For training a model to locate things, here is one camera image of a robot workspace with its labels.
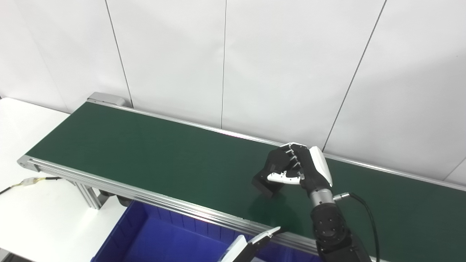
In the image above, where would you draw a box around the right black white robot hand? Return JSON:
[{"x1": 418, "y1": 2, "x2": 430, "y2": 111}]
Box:
[{"x1": 267, "y1": 143, "x2": 333, "y2": 199}]

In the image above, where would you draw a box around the green conveyor belt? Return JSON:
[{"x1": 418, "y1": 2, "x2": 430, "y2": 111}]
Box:
[
  {"x1": 27, "y1": 102, "x2": 466, "y2": 262},
  {"x1": 17, "y1": 92, "x2": 466, "y2": 262}
]

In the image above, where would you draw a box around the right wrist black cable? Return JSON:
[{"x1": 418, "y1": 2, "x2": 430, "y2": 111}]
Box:
[{"x1": 333, "y1": 192, "x2": 381, "y2": 262}]

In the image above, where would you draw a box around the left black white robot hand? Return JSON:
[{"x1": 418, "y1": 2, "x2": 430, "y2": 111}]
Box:
[{"x1": 218, "y1": 226, "x2": 283, "y2": 262}]

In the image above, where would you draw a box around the black cylinder part square base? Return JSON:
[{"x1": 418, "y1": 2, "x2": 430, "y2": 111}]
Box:
[{"x1": 252, "y1": 147, "x2": 292, "y2": 199}]

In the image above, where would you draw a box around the blue plastic bin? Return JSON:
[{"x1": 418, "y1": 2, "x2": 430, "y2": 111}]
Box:
[{"x1": 91, "y1": 200, "x2": 321, "y2": 262}]

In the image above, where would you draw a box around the yellow white cable connector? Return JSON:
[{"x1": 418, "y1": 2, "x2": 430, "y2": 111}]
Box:
[{"x1": 0, "y1": 176, "x2": 62, "y2": 195}]

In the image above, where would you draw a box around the aluminium conveyor leg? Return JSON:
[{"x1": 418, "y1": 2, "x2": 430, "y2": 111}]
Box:
[{"x1": 75, "y1": 181, "x2": 104, "y2": 210}]

